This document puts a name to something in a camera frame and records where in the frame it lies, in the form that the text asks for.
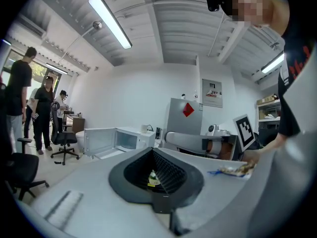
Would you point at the person's black t-shirt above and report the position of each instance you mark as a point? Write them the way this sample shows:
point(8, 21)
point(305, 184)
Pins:
point(289, 88)

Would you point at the red diamond sticker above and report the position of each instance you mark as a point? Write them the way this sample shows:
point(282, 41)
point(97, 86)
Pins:
point(188, 109)

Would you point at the grey wall panel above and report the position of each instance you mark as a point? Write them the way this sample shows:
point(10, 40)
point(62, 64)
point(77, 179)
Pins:
point(212, 93)

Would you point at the long ceiling light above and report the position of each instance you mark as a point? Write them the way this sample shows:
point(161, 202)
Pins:
point(110, 21)

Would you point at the white metal shelf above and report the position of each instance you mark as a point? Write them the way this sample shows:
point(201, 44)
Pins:
point(268, 119)

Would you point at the person's left forearm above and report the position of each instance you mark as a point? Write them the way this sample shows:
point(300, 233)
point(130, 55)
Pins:
point(270, 145)

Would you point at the cardboard box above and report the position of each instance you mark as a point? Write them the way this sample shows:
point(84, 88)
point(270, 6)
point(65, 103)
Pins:
point(265, 100)

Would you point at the silver dome fixture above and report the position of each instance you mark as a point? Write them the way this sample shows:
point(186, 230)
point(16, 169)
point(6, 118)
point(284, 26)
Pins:
point(97, 25)

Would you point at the ceiling light near shelf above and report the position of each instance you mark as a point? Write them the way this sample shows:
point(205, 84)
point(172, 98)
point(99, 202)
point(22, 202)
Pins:
point(272, 64)

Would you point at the white round-lens camera unit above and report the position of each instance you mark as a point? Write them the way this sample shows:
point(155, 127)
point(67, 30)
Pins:
point(212, 130)

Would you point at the small black device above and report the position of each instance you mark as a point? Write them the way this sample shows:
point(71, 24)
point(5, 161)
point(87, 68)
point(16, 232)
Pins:
point(158, 131)

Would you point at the silver fridge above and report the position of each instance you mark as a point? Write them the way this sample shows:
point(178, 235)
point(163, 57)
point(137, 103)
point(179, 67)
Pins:
point(178, 120)

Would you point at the small white camera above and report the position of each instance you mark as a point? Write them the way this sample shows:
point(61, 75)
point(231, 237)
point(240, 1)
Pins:
point(183, 96)

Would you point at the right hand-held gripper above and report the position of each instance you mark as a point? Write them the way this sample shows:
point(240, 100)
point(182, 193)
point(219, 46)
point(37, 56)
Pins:
point(185, 140)

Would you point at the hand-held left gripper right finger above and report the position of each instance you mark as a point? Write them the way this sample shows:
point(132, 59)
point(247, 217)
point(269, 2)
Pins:
point(190, 182)

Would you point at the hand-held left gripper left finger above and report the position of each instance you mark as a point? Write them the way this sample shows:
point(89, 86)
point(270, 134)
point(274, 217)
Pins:
point(119, 180)

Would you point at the black head camera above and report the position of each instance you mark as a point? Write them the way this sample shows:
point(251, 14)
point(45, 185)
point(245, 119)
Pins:
point(212, 1)

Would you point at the crumpled tape with blue strip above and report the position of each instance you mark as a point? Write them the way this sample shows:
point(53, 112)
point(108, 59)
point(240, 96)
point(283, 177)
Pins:
point(235, 170)

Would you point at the ceiling light near window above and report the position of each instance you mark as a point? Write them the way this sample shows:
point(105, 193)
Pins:
point(56, 68)

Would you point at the person's head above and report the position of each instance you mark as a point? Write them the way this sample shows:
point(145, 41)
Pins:
point(260, 6)

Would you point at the brown wooden desk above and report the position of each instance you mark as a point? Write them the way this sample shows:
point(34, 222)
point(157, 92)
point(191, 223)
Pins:
point(78, 124)

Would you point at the white microwave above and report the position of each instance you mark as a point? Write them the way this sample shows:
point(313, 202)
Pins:
point(146, 137)

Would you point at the white air conditioner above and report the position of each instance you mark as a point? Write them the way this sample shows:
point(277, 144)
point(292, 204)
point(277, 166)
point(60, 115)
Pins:
point(31, 26)

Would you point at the black office chair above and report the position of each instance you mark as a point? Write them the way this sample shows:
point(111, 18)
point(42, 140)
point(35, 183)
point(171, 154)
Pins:
point(65, 136)
point(22, 167)

